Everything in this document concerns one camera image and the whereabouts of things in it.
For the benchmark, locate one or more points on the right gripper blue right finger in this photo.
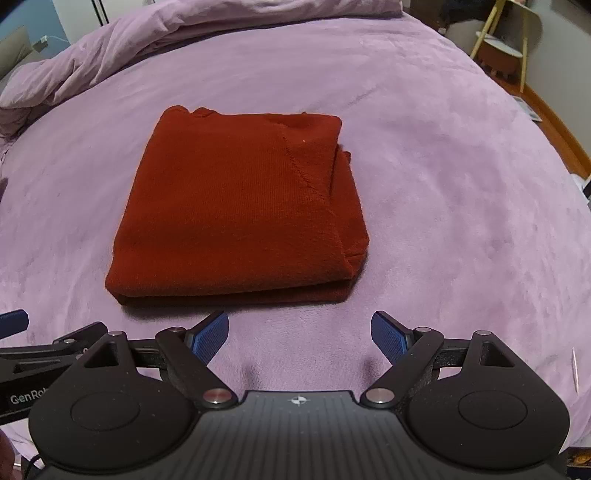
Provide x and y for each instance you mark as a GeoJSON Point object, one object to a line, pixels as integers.
{"type": "Point", "coordinates": [392, 338]}

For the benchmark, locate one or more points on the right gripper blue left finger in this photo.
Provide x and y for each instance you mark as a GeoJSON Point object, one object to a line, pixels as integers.
{"type": "Point", "coordinates": [206, 338]}

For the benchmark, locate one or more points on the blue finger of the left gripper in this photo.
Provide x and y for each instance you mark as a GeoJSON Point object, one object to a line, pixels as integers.
{"type": "Point", "coordinates": [12, 323]}

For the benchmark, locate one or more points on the dark red knit cardigan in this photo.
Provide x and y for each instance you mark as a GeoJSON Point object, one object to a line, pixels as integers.
{"type": "Point", "coordinates": [242, 208]}

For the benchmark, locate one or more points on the lilac bed sheet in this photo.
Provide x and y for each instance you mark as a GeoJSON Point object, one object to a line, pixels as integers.
{"type": "Point", "coordinates": [474, 221]}

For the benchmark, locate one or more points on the white wooden stick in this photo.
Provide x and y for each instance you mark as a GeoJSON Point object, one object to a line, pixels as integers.
{"type": "Point", "coordinates": [574, 368]}

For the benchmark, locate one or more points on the lilac rumpled duvet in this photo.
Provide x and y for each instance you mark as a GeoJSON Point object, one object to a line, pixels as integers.
{"type": "Point", "coordinates": [41, 85]}

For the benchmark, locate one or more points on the grey upholstered headboard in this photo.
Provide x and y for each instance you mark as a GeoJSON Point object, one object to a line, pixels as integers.
{"type": "Point", "coordinates": [15, 48]}

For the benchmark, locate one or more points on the round orange footstool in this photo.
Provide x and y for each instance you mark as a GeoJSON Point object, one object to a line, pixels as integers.
{"type": "Point", "coordinates": [500, 59]}

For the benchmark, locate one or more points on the yellow-legged side table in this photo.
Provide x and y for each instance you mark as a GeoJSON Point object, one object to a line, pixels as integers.
{"type": "Point", "coordinates": [508, 29]}

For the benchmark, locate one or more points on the white wardrobe with handles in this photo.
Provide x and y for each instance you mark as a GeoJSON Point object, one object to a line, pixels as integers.
{"type": "Point", "coordinates": [79, 17]}

